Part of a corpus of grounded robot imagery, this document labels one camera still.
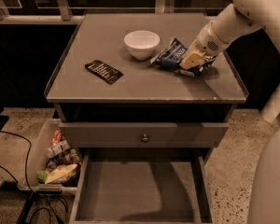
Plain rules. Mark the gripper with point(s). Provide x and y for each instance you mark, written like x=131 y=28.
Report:
x=205 y=43

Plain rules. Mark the blue chip bag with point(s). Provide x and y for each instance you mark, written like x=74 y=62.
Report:
x=171 y=57

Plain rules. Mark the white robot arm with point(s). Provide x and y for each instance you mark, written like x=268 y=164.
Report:
x=239 y=18

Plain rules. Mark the grey drawer cabinet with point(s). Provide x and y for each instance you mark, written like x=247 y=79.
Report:
x=145 y=93

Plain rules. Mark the grey upper drawer with knob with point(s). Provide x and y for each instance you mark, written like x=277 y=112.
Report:
x=143 y=134

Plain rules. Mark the open grey bottom drawer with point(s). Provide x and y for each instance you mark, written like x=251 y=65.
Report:
x=142 y=186

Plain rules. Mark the yellow snack bag in bin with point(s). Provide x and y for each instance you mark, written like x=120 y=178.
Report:
x=62 y=174

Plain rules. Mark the metal window railing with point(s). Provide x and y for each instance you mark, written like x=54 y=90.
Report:
x=65 y=3

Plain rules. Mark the white ceramic bowl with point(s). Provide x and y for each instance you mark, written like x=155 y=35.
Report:
x=141 y=44

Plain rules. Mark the black snack packet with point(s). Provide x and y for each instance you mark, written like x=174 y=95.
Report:
x=104 y=71

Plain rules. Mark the red can in bin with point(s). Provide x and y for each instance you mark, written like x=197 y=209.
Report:
x=57 y=137

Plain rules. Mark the white carton in bin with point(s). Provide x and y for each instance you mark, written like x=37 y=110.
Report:
x=55 y=150

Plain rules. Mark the clear plastic storage bin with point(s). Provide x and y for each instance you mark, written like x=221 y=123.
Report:
x=38 y=160

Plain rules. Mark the green packet in bin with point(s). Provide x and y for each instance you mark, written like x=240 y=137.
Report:
x=42 y=176

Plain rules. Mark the white table leg post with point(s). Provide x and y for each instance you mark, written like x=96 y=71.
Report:
x=272 y=108

